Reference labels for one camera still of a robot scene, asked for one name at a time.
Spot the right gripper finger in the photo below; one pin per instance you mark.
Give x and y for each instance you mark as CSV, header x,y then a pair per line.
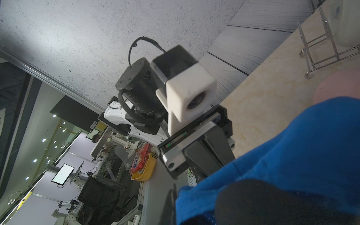
x,y
253,202

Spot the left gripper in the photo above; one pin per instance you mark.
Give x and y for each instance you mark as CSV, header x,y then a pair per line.
x,y
204,146

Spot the blue baseball cap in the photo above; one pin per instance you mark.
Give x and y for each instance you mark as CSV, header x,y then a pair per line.
x,y
316,158

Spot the pink baseball cap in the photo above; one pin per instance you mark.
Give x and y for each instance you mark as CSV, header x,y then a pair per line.
x,y
343,83

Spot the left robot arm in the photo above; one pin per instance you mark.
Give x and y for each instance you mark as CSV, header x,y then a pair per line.
x,y
137,111

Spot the yellow bowl with snacks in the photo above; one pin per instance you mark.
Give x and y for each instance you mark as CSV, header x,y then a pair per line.
x,y
143,164

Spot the background computer monitor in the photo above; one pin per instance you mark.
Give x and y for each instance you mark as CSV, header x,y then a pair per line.
x,y
63,174

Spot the wire plate rack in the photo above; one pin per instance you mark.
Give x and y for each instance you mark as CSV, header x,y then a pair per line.
x,y
322,51

